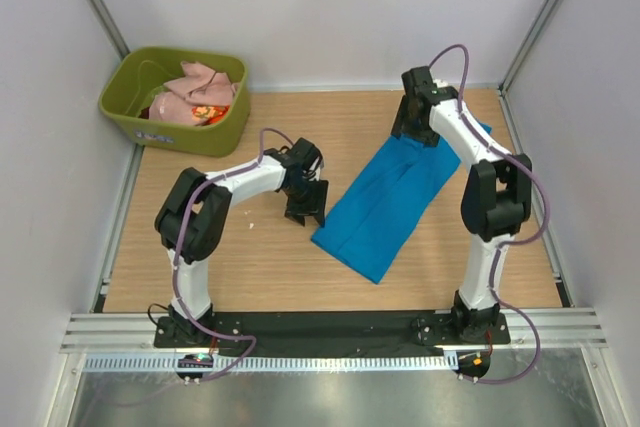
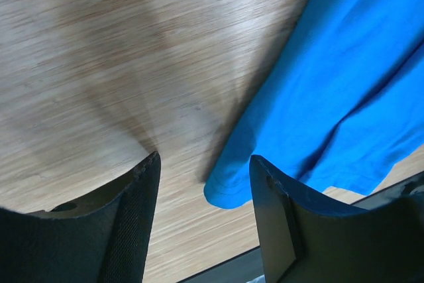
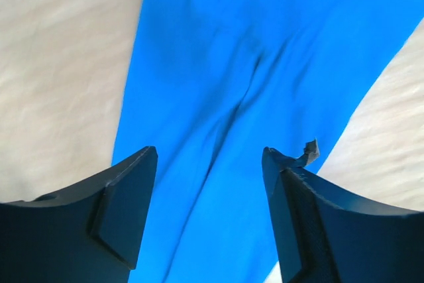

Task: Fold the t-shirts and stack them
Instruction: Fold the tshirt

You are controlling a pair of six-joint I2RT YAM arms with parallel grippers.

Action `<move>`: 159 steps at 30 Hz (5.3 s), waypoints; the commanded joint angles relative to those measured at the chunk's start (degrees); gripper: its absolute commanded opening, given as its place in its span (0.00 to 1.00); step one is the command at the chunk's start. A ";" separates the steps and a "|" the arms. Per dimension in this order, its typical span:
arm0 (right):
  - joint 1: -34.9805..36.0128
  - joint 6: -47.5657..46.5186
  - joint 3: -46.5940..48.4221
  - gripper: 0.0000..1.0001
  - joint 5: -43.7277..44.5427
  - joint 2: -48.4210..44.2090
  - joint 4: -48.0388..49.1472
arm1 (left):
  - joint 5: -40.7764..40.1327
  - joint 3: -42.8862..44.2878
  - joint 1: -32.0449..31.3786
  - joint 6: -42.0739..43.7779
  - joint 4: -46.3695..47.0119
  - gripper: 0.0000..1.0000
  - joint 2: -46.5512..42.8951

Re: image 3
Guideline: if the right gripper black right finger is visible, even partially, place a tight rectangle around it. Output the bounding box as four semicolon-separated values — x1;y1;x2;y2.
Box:
262;141;423;282

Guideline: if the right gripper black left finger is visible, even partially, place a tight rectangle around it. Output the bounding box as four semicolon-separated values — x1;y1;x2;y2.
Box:
1;146;158;283

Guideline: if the blue t shirt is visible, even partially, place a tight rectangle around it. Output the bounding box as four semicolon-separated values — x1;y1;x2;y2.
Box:
113;0;423;282

